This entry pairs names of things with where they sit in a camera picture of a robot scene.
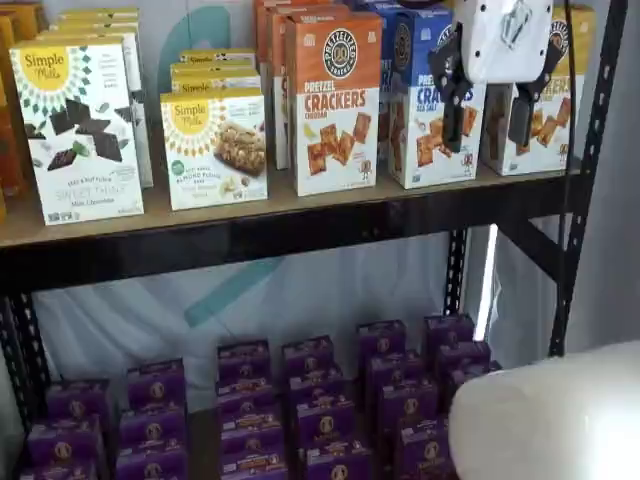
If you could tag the orange brown snack box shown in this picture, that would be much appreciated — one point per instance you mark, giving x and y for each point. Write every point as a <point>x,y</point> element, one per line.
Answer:
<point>11,125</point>
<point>27,17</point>

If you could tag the black metal shelf rack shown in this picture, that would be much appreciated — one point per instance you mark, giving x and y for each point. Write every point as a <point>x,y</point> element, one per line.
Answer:
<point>300,235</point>

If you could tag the yellow pretzel crackers box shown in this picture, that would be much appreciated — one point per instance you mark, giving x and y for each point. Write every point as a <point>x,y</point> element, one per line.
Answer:
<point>550,135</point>

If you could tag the blue pretzel crackers box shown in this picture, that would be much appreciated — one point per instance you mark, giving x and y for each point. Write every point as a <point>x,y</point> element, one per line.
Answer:
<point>425,165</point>
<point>381,50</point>

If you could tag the wooden shelf board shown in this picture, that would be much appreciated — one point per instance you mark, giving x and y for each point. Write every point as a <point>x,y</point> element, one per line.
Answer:
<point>155,210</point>

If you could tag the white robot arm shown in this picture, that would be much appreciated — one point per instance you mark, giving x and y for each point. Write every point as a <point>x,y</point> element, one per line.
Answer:
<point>550,425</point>

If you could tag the Simple Mills bar box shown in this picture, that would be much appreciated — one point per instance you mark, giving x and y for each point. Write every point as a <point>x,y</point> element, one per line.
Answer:
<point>215,150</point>
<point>215,56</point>
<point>215,84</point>
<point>212,70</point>

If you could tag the orange pretzel crackers box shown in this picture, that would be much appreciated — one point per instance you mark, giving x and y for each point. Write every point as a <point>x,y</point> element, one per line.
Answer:
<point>335,125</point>
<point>261,50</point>
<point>278,100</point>

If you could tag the purple snack box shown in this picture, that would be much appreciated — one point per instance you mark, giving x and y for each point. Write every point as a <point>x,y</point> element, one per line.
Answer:
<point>255,467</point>
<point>409,405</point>
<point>381,341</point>
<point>80,400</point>
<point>449,332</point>
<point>422,452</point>
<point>65,442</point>
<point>251,432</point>
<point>395,372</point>
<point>462,359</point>
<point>57,471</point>
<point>325,424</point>
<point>243,361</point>
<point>337,464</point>
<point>246,397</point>
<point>156,385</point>
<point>151,466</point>
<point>152,429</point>
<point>315,386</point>
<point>465,382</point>
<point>308,355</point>

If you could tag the Simple Mills sweet thins box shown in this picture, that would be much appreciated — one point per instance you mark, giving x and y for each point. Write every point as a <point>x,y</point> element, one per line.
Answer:
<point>100,13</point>
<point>95,24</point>
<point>87,34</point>
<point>75,135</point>

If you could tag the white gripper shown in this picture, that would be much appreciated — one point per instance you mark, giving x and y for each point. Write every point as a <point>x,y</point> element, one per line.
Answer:
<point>500,45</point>

